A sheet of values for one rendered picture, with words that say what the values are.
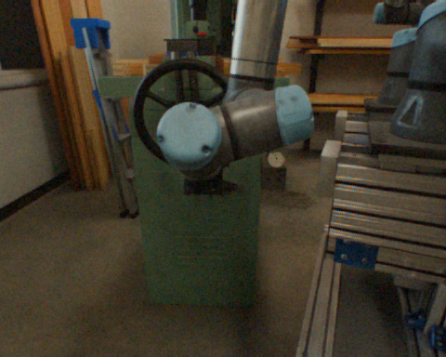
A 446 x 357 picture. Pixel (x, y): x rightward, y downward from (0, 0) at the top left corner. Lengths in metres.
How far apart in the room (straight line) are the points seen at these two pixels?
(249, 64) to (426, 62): 0.31
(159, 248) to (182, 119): 0.92
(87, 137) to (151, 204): 1.42
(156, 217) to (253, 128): 0.84
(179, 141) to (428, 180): 0.47
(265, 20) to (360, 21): 3.09
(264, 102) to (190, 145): 0.11
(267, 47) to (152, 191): 0.75
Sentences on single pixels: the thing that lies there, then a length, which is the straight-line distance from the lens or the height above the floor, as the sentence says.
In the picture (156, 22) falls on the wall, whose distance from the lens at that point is 3.64.
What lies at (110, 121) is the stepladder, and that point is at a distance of 1.92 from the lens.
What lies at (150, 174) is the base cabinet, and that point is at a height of 0.58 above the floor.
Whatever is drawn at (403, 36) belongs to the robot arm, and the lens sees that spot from 1.14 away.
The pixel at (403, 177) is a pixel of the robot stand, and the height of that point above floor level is 0.75.
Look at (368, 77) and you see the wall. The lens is 3.60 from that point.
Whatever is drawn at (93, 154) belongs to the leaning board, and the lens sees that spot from 2.52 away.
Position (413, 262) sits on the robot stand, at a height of 0.54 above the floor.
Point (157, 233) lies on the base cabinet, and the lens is 1.20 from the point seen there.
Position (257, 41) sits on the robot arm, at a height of 0.98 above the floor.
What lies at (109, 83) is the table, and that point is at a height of 0.88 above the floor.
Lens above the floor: 0.95
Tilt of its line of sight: 21 degrees down
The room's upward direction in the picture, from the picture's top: straight up
